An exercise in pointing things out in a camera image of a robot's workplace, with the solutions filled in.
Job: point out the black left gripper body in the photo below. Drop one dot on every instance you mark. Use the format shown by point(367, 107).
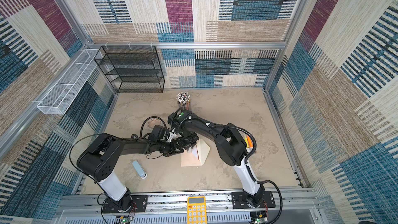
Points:
point(168, 148)

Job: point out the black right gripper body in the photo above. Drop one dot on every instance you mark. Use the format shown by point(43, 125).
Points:
point(187, 140)

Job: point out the pink paper envelope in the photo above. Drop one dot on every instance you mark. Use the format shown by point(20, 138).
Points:
point(188, 160)

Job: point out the pink lined letter paper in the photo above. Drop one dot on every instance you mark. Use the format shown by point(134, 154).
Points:
point(195, 153)

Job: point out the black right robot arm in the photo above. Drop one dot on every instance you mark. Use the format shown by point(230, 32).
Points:
point(230, 145)

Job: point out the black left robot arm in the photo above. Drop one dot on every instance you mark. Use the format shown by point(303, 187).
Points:
point(98, 161)

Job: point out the clear tape roll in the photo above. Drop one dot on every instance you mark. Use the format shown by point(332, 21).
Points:
point(152, 122)

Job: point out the pencil holder cup with pencils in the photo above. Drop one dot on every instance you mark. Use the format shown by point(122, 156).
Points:
point(183, 100)

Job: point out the highlighter marker pack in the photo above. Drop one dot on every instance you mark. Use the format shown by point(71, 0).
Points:
point(249, 143)

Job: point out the yellow calculator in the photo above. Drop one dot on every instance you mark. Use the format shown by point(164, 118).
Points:
point(196, 210)

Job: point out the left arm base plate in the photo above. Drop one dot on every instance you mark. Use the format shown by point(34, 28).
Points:
point(136, 203)

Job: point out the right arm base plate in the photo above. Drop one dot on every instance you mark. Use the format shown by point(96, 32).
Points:
point(241, 200)

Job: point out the black wire mesh shelf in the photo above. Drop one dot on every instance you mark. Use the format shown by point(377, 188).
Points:
point(131, 69)

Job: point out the white wire mesh basket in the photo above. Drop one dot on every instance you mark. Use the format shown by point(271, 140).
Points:
point(60, 97)

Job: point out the aluminium front rail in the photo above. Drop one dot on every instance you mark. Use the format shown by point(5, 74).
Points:
point(300, 206)

